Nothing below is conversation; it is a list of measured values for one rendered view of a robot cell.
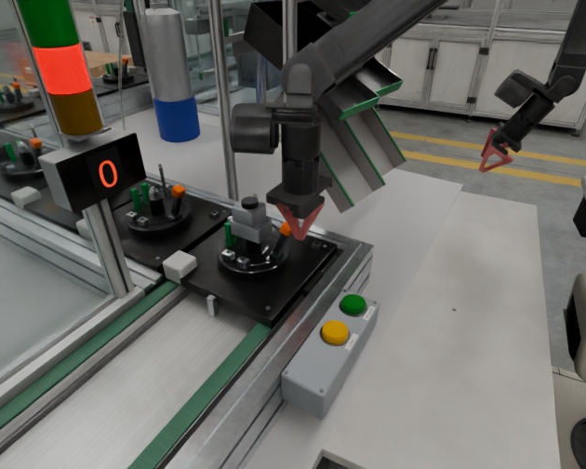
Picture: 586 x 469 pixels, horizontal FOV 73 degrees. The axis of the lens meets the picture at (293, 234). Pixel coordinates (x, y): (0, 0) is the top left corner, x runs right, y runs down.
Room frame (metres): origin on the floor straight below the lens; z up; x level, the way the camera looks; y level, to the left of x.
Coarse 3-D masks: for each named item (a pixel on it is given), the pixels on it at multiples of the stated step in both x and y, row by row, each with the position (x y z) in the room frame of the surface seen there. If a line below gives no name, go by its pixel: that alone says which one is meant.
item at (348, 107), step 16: (256, 16) 0.88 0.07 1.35; (272, 16) 0.95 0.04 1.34; (304, 16) 0.96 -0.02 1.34; (256, 32) 0.88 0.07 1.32; (272, 32) 0.85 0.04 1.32; (304, 32) 0.96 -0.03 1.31; (320, 32) 0.94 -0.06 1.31; (256, 48) 0.88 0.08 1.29; (272, 48) 0.85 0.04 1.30; (352, 80) 0.88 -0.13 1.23; (336, 96) 0.82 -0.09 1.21; (352, 96) 0.84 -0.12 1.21; (368, 96) 0.85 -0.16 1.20; (336, 112) 0.75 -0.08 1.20; (352, 112) 0.76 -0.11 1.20
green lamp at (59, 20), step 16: (16, 0) 0.49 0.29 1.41; (32, 0) 0.48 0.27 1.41; (48, 0) 0.48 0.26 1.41; (64, 0) 0.50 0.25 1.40; (32, 16) 0.48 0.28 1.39; (48, 16) 0.48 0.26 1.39; (64, 16) 0.49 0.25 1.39; (32, 32) 0.48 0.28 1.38; (48, 32) 0.48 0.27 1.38; (64, 32) 0.49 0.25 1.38
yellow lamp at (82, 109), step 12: (60, 96) 0.48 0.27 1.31; (72, 96) 0.48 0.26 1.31; (84, 96) 0.49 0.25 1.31; (60, 108) 0.48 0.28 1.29; (72, 108) 0.48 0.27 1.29; (84, 108) 0.49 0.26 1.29; (96, 108) 0.50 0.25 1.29; (60, 120) 0.48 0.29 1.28; (72, 120) 0.48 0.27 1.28; (84, 120) 0.48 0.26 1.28; (96, 120) 0.50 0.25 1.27; (72, 132) 0.48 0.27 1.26; (84, 132) 0.48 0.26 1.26
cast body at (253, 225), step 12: (240, 204) 0.61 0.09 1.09; (252, 204) 0.59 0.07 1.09; (264, 204) 0.61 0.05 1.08; (240, 216) 0.59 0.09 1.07; (252, 216) 0.58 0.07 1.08; (264, 216) 0.61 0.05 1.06; (240, 228) 0.59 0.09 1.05; (252, 228) 0.58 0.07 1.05; (264, 228) 0.58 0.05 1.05; (252, 240) 0.58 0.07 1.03
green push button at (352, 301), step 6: (354, 294) 0.50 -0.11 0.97; (342, 300) 0.49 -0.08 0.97; (348, 300) 0.48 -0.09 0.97; (354, 300) 0.48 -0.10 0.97; (360, 300) 0.48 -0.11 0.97; (342, 306) 0.47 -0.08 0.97; (348, 306) 0.47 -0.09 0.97; (354, 306) 0.47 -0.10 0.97; (360, 306) 0.47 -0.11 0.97; (348, 312) 0.46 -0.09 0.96; (354, 312) 0.46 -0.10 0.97; (360, 312) 0.46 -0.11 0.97
